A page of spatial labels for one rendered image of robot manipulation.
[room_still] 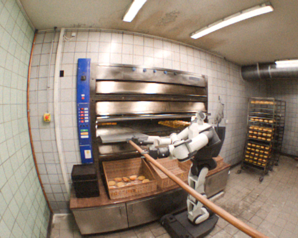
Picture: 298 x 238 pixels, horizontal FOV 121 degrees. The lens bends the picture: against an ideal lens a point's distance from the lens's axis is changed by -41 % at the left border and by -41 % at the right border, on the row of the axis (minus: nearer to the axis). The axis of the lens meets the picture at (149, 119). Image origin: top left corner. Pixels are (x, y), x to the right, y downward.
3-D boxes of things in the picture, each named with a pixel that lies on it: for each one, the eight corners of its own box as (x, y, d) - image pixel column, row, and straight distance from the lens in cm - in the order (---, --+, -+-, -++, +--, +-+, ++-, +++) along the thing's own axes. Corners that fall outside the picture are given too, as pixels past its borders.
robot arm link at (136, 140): (134, 145, 158) (144, 146, 155) (131, 148, 149) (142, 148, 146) (133, 134, 155) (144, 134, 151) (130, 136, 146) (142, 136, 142)
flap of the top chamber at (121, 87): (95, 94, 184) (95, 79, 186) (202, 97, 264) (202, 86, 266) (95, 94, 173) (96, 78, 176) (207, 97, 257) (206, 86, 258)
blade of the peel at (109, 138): (150, 138, 169) (150, 136, 168) (102, 142, 155) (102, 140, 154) (139, 132, 201) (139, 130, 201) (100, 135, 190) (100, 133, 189)
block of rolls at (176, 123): (157, 123, 289) (157, 120, 288) (177, 122, 314) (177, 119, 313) (174, 128, 238) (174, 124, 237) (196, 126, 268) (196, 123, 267)
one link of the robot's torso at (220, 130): (213, 150, 160) (215, 117, 152) (225, 163, 131) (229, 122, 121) (186, 151, 152) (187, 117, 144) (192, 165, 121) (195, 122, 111)
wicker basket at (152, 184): (103, 179, 204) (101, 161, 192) (142, 173, 214) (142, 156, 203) (109, 200, 164) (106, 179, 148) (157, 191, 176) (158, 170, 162)
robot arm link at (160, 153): (150, 148, 106) (165, 147, 110) (147, 145, 115) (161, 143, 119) (150, 164, 111) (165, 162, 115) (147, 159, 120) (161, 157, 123)
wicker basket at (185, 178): (144, 173, 215) (144, 156, 203) (176, 165, 241) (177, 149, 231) (161, 190, 178) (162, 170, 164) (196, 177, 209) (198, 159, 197)
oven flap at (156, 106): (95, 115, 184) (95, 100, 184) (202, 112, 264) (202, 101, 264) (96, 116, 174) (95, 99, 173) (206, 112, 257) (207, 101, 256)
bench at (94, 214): (80, 212, 240) (71, 182, 207) (205, 181, 318) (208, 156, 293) (83, 240, 203) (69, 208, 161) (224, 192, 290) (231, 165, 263)
